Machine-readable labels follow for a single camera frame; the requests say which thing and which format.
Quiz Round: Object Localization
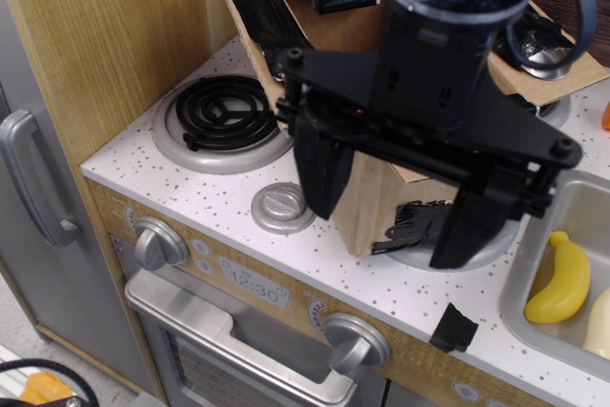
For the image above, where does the silver burner ring front right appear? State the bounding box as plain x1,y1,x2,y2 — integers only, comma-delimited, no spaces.
383,215,520,275

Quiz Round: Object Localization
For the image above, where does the silver oven door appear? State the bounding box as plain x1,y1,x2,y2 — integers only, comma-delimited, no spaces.
125,270,386,406

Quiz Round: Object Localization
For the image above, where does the silver left oven knob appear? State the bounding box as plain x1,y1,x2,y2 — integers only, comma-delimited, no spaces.
133,216,189,272

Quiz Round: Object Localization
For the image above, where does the orange object on floor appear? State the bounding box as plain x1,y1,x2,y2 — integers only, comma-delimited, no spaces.
18,372,72,405

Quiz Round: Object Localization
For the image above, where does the black coil stove burner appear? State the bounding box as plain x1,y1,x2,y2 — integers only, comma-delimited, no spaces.
175,75,277,152

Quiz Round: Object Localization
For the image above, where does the brown cardboard box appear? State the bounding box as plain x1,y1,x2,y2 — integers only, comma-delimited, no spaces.
209,0,610,259

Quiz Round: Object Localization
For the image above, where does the cream toy food piece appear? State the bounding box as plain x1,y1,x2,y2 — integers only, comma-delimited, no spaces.
582,289,610,359

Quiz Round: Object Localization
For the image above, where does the silver toy sink basin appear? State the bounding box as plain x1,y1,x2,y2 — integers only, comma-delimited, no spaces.
499,171,609,380

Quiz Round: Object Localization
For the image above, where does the yellow toy banana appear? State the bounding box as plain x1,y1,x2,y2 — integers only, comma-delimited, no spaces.
523,231,591,324

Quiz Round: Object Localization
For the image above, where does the silver right oven knob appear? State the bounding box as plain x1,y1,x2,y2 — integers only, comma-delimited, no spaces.
323,313,392,375

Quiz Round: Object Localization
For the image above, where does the silver oven knob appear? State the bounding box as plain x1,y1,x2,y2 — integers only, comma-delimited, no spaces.
323,313,392,375
133,216,189,272

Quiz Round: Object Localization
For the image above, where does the black tape piece on counter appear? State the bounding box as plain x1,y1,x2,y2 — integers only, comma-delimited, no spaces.
429,303,478,353

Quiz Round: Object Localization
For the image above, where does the silver round countertop knob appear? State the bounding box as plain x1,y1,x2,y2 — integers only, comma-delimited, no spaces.
251,182,315,234

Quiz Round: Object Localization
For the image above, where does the orange toy item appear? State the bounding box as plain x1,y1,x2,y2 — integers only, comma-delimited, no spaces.
601,103,610,131

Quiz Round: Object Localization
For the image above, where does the silver oven door handle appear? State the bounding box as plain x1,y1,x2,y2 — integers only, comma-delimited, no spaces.
125,271,358,406

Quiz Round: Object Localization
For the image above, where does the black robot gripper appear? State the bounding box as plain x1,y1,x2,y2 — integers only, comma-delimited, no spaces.
277,0,581,270

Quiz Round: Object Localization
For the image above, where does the silver fridge door handle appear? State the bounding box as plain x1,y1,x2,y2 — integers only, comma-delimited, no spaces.
1,109,80,248

